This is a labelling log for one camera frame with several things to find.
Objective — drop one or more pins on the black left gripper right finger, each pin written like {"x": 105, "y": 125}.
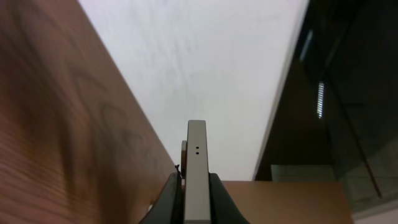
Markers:
{"x": 223, "y": 208}

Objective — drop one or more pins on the dark glass cabinet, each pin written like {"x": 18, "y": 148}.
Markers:
{"x": 336, "y": 118}

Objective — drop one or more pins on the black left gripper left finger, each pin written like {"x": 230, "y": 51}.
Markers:
{"x": 168, "y": 208}

